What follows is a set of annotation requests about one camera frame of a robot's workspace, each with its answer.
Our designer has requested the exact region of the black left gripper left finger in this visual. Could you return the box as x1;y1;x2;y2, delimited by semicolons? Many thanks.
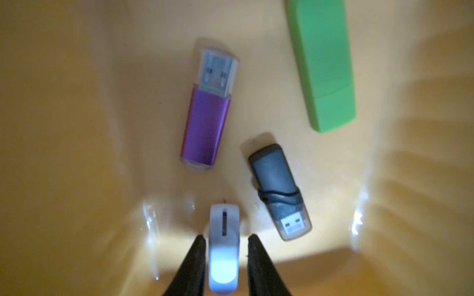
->
163;234;206;296

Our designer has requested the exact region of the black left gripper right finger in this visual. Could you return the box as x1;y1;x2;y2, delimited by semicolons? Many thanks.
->
247;234;291;296

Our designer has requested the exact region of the white usb flash drive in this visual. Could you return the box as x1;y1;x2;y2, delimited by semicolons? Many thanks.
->
208;203;240;296

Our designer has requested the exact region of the dark grey usb flash drive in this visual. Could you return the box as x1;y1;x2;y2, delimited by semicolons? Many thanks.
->
248;144;312;241

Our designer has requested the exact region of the purple usb flash drive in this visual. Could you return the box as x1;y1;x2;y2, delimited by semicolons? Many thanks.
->
180;48;239;171

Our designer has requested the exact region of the yellow plastic storage box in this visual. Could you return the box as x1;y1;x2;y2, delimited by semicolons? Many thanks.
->
1;1;474;296

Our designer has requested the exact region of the green usb flash drive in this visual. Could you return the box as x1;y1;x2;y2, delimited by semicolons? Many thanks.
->
286;0;356;133

